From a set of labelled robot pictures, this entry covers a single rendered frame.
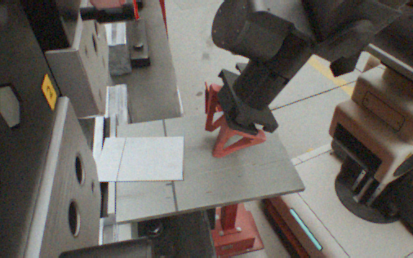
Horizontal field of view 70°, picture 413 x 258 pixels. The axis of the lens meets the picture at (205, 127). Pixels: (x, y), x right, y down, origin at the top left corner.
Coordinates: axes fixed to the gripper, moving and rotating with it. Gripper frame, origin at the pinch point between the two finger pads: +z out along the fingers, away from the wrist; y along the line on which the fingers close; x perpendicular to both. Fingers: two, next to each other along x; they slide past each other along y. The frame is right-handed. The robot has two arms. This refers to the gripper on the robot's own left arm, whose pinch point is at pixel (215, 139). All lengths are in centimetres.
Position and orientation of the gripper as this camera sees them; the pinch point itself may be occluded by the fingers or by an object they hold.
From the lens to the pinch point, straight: 45.8
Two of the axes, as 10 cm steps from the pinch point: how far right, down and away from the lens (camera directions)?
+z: -5.1, 6.8, 5.4
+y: 2.1, 7.0, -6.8
